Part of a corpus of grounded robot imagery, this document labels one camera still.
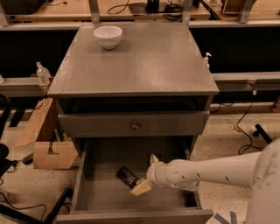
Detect closed grey top drawer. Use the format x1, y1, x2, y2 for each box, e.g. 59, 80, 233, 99
59, 111, 209, 138

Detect blue tape mark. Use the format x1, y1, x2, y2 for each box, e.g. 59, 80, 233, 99
213, 211, 238, 224

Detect white ceramic bowl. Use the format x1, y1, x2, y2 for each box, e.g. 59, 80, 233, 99
94, 25, 123, 49

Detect wooden desk in background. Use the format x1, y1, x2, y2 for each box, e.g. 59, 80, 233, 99
8, 0, 211, 23

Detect small white pump bottle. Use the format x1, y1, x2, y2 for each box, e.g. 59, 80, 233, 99
203, 52, 212, 68

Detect round metal drawer knob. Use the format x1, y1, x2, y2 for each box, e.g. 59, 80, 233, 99
130, 122, 139, 130

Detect black cables on desk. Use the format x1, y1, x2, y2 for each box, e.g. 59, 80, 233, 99
106, 0, 184, 22

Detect clear sanitizer pump bottle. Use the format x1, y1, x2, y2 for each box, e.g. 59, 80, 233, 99
36, 61, 51, 84

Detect grey wooden drawer cabinet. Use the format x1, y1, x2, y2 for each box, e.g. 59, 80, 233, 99
48, 22, 218, 150

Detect black stand leg left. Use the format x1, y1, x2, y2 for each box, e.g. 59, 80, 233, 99
0, 188, 74, 224

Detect black stand leg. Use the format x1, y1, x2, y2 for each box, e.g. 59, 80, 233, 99
253, 124, 272, 144
0, 188, 74, 224

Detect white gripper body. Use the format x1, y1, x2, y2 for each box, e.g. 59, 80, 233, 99
146, 161, 169, 187

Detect brown cardboard box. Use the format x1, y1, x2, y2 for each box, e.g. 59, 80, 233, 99
33, 141, 78, 170

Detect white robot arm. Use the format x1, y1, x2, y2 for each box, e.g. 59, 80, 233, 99
131, 139, 280, 224

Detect black cable on floor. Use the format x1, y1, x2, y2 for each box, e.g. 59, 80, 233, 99
0, 191, 47, 222

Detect black stand leg right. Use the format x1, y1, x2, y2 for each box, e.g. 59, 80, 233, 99
253, 124, 272, 144

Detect open grey middle drawer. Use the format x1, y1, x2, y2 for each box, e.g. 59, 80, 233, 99
57, 136, 214, 224

